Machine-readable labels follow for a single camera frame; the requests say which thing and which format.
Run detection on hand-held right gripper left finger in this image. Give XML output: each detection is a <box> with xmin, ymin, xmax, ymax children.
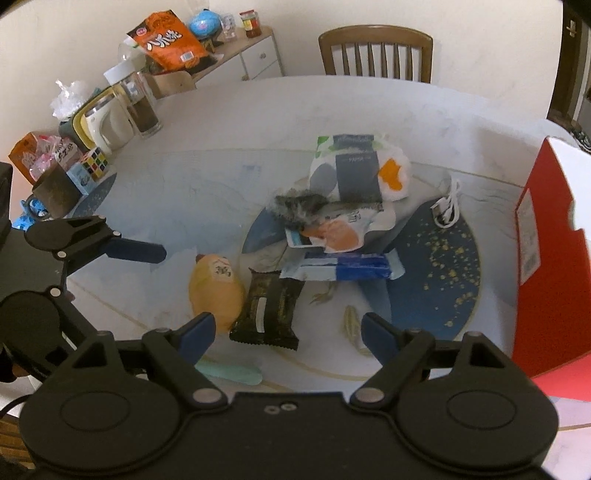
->
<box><xmin>69</xmin><ymin>312</ymin><xmax>232</xmax><ymax>412</ymax></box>

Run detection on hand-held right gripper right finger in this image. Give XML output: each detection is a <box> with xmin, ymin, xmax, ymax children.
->
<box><xmin>348</xmin><ymin>312</ymin><xmax>523</xmax><ymax>412</ymax></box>

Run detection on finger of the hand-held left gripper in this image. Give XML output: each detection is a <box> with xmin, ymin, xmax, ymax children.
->
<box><xmin>45</xmin><ymin>284</ymin><xmax>112</xmax><ymax>352</ymax></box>
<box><xmin>24</xmin><ymin>215</ymin><xmax>168</xmax><ymax>274</ymax></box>

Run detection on yellow plush toy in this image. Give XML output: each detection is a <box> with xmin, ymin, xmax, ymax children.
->
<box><xmin>188</xmin><ymin>253</ymin><xmax>246</xmax><ymax>333</ymax></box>

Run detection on teal plastic stick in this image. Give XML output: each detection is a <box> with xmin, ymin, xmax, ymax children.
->
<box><xmin>194</xmin><ymin>360</ymin><xmax>263</xmax><ymax>386</ymax></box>

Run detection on black snack packet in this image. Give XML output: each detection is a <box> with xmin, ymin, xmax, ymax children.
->
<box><xmin>229</xmin><ymin>268</ymin><xmax>305</xmax><ymax>352</ymax></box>

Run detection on blue and white packet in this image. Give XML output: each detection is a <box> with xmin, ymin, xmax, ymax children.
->
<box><xmin>279</xmin><ymin>251</ymin><xmax>406</xmax><ymax>282</ymax></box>

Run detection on white wet wipes packet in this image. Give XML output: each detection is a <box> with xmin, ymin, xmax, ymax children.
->
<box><xmin>284</xmin><ymin>203</ymin><xmax>395</xmax><ymax>254</ymax></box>

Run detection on white charging cable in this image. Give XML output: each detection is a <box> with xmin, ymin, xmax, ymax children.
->
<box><xmin>430</xmin><ymin>178</ymin><xmax>462</xmax><ymax>229</ymax></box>

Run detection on dark fuzzy pad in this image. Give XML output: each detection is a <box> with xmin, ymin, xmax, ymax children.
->
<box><xmin>274</xmin><ymin>193</ymin><xmax>331</xmax><ymax>232</ymax></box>

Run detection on red cardboard box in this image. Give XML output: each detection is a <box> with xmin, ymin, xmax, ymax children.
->
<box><xmin>510</xmin><ymin>135</ymin><xmax>591</xmax><ymax>402</ymax></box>

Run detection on white marble desktop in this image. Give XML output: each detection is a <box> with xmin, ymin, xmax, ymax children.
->
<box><xmin>65</xmin><ymin>74</ymin><xmax>591</xmax><ymax>444</ymax></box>

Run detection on blue plastic item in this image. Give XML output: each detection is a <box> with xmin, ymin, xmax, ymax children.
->
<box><xmin>11</xmin><ymin>196</ymin><xmax>49</xmax><ymax>232</ymax></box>

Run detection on small dark blue placemat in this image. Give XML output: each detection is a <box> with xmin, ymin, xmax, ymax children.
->
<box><xmin>69</xmin><ymin>173</ymin><xmax>118</xmax><ymax>220</ymax></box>

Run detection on round navy gold-speckled placemat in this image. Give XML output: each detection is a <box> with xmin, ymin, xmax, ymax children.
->
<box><xmin>240</xmin><ymin>185</ymin><xmax>482</xmax><ymax>379</ymax></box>

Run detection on light blue small box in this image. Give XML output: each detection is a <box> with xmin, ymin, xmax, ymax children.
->
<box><xmin>67</xmin><ymin>164</ymin><xmax>100</xmax><ymax>195</ymax></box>

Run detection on brown cup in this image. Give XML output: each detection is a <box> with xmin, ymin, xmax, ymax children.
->
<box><xmin>31</xmin><ymin>166</ymin><xmax>84</xmax><ymax>217</ymax></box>

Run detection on colourful puzzle cube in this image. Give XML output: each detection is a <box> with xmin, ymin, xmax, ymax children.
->
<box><xmin>79</xmin><ymin>148</ymin><xmax>110</xmax><ymax>182</ymax></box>

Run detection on orange snack box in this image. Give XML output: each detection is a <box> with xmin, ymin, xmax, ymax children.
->
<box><xmin>8</xmin><ymin>132</ymin><xmax>47</xmax><ymax>183</ymax></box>

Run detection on pink candy packets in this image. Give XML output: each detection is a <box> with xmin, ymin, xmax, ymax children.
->
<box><xmin>30</xmin><ymin>137</ymin><xmax>84</xmax><ymax>178</ymax></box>

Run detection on glass jar with white lid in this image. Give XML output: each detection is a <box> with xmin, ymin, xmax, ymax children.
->
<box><xmin>104</xmin><ymin>59</ymin><xmax>163</xmax><ymax>139</ymax></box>

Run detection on clear plastic bag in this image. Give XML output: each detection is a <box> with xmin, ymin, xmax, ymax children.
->
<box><xmin>50</xmin><ymin>79</ymin><xmax>95</xmax><ymax>121</ymax></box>

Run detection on white tissue pack orange print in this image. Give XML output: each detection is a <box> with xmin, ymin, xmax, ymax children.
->
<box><xmin>308</xmin><ymin>134</ymin><xmax>411</xmax><ymax>204</ymax></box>

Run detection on orange snack bag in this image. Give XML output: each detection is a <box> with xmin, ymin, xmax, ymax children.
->
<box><xmin>128</xmin><ymin>12</ymin><xmax>218</xmax><ymax>75</ymax></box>

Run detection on white sideboard with wooden top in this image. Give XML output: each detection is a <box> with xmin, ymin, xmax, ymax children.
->
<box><xmin>152</xmin><ymin>25</ymin><xmax>284</xmax><ymax>97</ymax></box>

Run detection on blue globe ball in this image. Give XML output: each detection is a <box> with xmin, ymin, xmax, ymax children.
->
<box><xmin>188</xmin><ymin>9</ymin><xmax>221</xmax><ymax>40</ymax></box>

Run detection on red-lidded sauce jar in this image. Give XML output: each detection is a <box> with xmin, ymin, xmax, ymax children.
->
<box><xmin>239</xmin><ymin>9</ymin><xmax>262</xmax><ymax>38</ymax></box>

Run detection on wooden slat-back chair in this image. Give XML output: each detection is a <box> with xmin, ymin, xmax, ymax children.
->
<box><xmin>318</xmin><ymin>25</ymin><xmax>435</xmax><ymax>84</ymax></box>

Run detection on dark wooden door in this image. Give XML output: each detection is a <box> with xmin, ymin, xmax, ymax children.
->
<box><xmin>547</xmin><ymin>0</ymin><xmax>591</xmax><ymax>134</ymax></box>

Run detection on black cable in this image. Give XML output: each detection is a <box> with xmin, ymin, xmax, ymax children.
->
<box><xmin>0</xmin><ymin>397</ymin><xmax>33</xmax><ymax>417</ymax></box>

